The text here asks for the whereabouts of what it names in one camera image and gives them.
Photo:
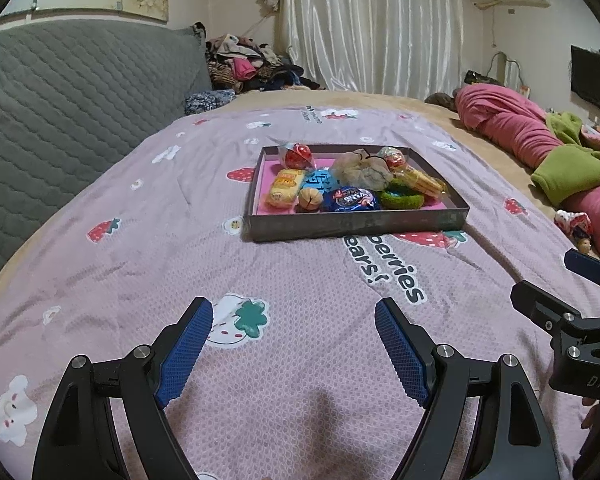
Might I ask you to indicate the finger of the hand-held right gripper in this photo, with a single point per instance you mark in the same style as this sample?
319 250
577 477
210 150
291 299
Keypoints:
587 265
540 300

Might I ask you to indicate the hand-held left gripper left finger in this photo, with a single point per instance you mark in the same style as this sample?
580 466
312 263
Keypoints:
185 355

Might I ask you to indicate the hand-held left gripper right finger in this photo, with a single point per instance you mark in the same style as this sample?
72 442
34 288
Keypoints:
402 355

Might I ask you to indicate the grey shallow cardboard box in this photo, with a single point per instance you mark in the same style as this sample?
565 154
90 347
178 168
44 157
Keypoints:
330 225

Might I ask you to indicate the blue cookie packet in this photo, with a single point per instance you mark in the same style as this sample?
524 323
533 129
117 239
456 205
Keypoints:
350 199

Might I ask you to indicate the yellow snack cake packet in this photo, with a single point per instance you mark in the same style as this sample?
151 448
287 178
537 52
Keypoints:
285 187
420 181

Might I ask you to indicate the walnut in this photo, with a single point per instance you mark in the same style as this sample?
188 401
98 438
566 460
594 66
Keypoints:
311 199

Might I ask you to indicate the red ball candy packet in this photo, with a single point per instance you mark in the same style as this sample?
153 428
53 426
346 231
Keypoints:
394 158
297 157

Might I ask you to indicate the person's right hand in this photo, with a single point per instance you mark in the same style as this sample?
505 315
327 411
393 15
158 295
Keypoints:
591 414

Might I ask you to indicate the red white patterned cloth toy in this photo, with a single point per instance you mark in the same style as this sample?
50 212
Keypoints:
572 222

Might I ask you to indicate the pink printed blanket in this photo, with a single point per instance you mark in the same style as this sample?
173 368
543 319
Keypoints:
155 270

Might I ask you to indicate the pink quilt with green lining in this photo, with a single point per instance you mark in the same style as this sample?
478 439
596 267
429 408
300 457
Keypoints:
495 115

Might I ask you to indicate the black television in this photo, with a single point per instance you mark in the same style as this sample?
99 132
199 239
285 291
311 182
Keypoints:
595 77

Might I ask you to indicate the metal chair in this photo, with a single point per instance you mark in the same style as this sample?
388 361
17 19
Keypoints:
514 77

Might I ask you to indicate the dark bag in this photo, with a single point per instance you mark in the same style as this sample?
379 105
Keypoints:
482 79

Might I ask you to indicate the dark brown cloth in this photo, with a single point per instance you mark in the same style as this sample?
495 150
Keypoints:
442 101

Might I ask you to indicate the blue floral cloth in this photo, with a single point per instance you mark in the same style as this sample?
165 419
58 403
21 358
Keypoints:
207 100

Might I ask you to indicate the grey quilted headboard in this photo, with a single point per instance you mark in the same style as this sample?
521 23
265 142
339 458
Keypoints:
80 100

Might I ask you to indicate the pile of clothes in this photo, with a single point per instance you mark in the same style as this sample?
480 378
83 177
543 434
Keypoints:
240 65

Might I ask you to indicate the white curtain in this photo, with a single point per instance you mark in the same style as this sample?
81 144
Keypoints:
370 25

